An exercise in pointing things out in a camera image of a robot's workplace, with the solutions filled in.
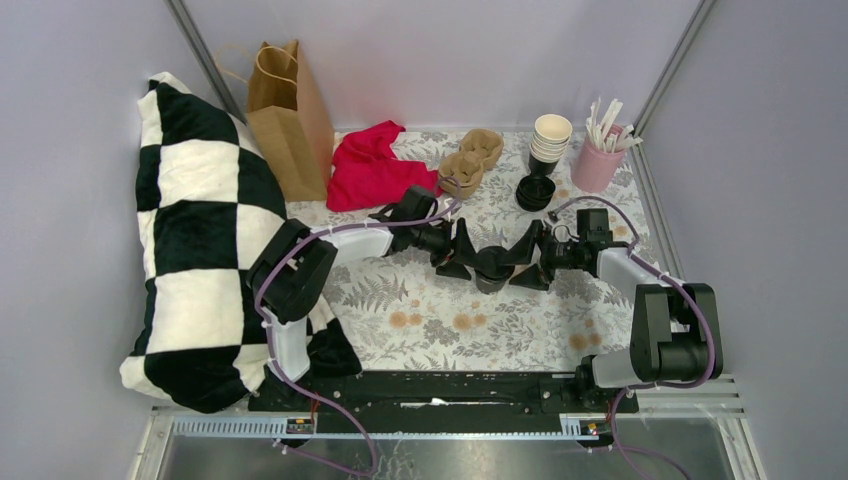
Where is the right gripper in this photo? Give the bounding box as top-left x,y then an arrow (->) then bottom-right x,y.
495,220 -> 585,292

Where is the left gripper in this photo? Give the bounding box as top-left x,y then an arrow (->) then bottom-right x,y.
411,218 -> 485,281

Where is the black plastic cup lid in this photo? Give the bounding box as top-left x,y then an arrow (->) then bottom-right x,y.
475,246 -> 515,282

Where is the brown paper bag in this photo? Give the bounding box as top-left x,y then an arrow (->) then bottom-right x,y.
213,39 -> 335,202

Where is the black paper coffee cup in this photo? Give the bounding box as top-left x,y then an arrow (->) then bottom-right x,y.
475,272 -> 510,295

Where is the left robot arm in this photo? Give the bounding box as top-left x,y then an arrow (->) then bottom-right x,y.
246,186 -> 474,411

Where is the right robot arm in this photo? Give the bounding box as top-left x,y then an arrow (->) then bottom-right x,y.
501,208 -> 723,412

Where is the floral table mat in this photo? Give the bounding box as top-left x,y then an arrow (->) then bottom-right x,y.
286,131 -> 660,371

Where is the stack of black lids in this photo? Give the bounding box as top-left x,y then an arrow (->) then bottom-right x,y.
515,174 -> 556,212

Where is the cardboard cup carrier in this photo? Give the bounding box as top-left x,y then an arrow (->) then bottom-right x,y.
438,129 -> 504,199

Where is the pink straw holder cup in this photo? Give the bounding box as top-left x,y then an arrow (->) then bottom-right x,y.
571,128 -> 626,193

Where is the red cloth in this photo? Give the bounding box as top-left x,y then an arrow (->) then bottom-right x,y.
326,120 -> 438,213

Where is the stack of paper cups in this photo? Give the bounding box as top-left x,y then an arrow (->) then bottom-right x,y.
528,113 -> 573,176

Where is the black white checkered pillow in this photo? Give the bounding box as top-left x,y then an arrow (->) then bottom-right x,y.
119,71 -> 364,414

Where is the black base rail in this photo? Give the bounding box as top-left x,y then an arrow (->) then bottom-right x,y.
247,370 -> 617,436

